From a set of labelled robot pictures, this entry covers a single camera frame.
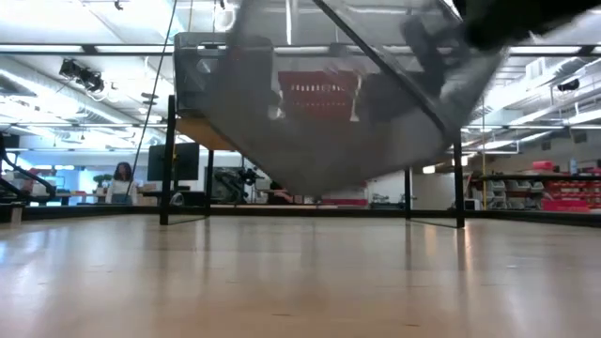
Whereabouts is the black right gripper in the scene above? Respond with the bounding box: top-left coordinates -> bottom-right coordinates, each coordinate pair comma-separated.
401,0 -> 601,95

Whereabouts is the orange plastic basket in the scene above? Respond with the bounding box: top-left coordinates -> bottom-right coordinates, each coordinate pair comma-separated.
277,82 -> 359,122

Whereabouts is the wooden shelf with black legs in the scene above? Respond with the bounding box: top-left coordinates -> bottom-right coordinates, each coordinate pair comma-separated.
159,93 -> 466,229

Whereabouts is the storage rack with red bins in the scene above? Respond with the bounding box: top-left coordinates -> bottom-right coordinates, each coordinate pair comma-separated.
471,159 -> 601,213

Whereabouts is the person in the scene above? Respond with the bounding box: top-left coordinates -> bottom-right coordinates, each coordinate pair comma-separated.
266,180 -> 302,206
105,161 -> 140,206

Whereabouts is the black monitor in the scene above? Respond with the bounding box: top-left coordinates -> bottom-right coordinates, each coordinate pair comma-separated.
147,142 -> 201,182

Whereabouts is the black ceiling-mounted device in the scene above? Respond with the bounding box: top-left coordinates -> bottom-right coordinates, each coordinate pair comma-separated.
58,58 -> 105,94

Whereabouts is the black curved bar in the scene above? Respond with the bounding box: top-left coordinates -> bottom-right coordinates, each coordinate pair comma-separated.
0,133 -> 57,204

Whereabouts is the black aluminium table frame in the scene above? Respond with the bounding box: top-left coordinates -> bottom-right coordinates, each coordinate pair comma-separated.
0,202 -> 601,229

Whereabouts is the long thin black cable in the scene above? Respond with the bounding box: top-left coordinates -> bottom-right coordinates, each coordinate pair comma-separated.
125,0 -> 179,196

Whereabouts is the black overhead frame bar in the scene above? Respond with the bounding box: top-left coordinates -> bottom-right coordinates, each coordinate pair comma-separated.
0,42 -> 601,57

